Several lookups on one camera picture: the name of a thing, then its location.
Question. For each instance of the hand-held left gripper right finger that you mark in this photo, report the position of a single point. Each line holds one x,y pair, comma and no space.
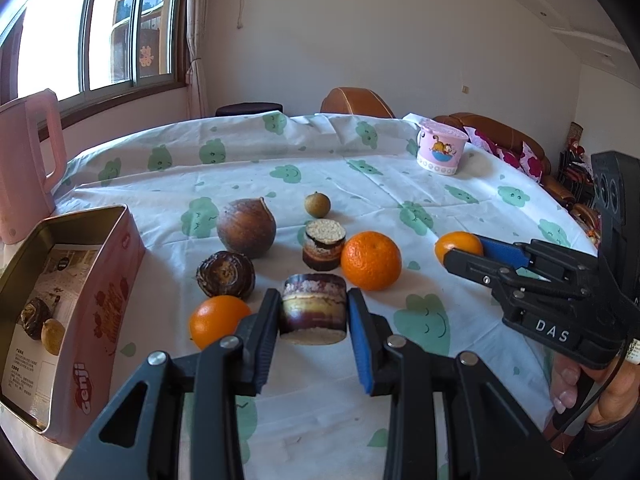
360,345

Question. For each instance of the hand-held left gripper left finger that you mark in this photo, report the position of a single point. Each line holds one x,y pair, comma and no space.
263,370

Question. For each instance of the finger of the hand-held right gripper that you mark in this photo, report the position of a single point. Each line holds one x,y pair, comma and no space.
505,252
475,267

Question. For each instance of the orange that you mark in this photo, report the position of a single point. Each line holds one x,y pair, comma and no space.
457,244
371,260
215,322

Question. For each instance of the dark wrinkled round pastry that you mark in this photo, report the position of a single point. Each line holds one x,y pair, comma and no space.
225,275

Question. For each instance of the pink tin box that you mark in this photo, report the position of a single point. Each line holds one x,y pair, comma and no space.
100,320

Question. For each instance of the person's right forearm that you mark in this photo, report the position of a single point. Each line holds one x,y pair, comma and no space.
600,440

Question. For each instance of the person's right hand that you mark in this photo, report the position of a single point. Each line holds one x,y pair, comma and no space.
562,385

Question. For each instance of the dark metal rack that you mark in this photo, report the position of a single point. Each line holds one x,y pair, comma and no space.
575,175

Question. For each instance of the pink cartoon cup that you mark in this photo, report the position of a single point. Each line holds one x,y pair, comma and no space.
442,152

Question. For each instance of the brown leather sofa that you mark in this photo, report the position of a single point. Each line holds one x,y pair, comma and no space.
500,129

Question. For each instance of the large brown round fruit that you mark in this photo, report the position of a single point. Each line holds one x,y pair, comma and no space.
245,230

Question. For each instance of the small longan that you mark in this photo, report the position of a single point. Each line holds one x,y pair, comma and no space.
318,205

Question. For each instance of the white tablecloth green cloud print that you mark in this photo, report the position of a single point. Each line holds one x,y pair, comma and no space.
350,180

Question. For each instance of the brown leather chair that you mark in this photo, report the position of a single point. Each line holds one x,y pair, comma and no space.
356,102

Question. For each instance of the oat-topped cake in box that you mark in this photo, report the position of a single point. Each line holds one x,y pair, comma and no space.
52,338

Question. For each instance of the dark pastry in box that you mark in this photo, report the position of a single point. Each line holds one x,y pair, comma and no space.
34,317

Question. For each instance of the black round stool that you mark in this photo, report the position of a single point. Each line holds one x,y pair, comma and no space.
248,109

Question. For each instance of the pink electric kettle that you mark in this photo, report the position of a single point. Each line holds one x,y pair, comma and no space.
20,170

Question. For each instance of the pale pink curtain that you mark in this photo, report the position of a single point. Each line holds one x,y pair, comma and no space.
197,60

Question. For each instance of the sliding window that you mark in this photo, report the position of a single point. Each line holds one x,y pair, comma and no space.
60,35

